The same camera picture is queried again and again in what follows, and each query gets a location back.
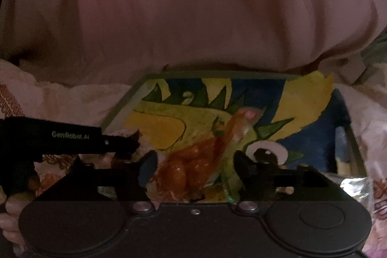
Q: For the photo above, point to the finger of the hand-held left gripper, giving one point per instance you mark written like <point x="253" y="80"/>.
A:
<point x="121" y="144"/>

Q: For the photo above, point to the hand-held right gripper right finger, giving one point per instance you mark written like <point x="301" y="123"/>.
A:
<point x="242" y="167"/>

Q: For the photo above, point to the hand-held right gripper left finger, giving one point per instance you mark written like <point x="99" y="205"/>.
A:
<point x="148" y="165"/>

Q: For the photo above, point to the clear packet of orange snack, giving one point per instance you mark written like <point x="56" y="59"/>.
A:
<point x="193" y="161"/>

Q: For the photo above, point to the shallow box with painted lining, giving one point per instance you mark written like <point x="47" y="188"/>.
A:
<point x="302" y="125"/>

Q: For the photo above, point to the person's left hand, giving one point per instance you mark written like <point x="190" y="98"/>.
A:
<point x="9" y="221"/>

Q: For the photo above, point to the floral pink blanket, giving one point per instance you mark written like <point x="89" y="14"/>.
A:
<point x="75" y="100"/>

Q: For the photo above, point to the clear nut packet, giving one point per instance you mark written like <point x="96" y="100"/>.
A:
<point x="355" y="194"/>

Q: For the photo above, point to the pink hanging curtain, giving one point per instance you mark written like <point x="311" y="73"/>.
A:
<point x="193" y="4"/>

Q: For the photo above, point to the grey green bed sheet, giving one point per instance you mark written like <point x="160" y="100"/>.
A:
<point x="378" y="52"/>

